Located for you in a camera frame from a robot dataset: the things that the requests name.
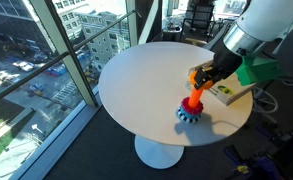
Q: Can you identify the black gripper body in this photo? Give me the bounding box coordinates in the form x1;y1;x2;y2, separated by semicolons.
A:
212;41;244;80

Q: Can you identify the blue ring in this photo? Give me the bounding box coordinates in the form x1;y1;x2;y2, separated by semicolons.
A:
176;106;203;119

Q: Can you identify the orange ring toss peg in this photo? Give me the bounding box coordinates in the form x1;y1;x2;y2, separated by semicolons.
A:
187;87;204;109

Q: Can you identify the dark window frame mullion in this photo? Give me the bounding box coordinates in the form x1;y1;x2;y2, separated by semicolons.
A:
29;0;99;108

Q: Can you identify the black horizontal window rail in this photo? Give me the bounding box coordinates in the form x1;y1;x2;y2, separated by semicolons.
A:
0;9;142;108

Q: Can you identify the orange honeycomb ring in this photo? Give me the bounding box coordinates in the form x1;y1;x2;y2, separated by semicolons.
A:
189;69;214;91

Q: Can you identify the white table pedestal base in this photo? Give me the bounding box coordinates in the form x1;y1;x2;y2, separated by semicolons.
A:
134;134;185;170

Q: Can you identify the blue clamp tool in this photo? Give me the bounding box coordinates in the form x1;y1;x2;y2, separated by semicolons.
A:
224;144;285;180

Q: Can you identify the black office chair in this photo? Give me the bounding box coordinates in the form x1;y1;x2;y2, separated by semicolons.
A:
179;2;220;43

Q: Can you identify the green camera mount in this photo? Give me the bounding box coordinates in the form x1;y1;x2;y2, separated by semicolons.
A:
235;55;284;87

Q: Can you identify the yellow-green spiky ring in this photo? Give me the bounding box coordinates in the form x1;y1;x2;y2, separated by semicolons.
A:
217;84;235;96

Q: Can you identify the magenta ribbed ring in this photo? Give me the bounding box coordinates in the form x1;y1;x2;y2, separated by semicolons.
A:
180;96;205;115

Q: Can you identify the black round bin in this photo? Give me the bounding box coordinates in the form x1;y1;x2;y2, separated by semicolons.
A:
161;24;184;43

